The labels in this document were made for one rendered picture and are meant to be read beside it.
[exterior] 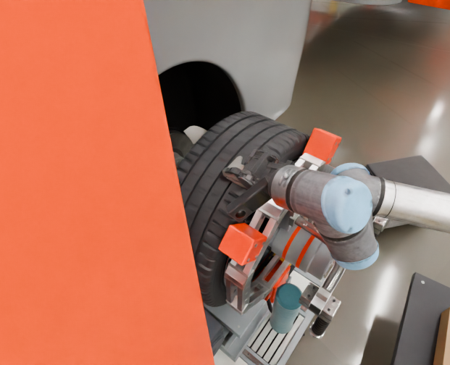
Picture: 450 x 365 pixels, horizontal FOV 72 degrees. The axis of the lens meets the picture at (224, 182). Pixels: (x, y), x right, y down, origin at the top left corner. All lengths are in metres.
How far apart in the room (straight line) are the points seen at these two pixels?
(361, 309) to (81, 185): 1.88
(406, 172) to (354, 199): 1.68
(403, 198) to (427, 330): 1.04
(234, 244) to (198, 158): 0.27
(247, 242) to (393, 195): 0.33
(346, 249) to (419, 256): 1.68
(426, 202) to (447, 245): 1.67
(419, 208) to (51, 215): 0.70
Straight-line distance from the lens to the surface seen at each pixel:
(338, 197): 0.53
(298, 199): 0.57
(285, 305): 1.08
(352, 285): 2.03
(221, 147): 0.86
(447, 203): 0.80
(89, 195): 0.19
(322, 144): 0.96
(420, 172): 2.26
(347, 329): 1.92
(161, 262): 0.28
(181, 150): 1.29
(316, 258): 0.99
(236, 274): 0.85
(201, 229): 0.82
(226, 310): 1.61
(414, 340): 1.68
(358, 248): 0.63
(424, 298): 1.79
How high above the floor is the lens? 1.74
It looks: 48 degrees down
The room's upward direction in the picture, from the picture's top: 2 degrees counter-clockwise
